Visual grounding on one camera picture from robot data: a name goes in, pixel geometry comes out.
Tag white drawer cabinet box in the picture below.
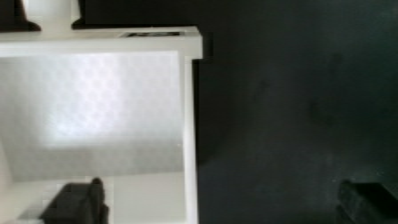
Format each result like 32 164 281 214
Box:
0 27 203 224

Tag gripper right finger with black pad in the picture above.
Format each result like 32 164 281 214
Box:
334 181 398 224

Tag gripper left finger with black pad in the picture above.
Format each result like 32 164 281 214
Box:
39 178 108 224

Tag white boundary frame wall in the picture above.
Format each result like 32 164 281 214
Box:
21 0 80 33

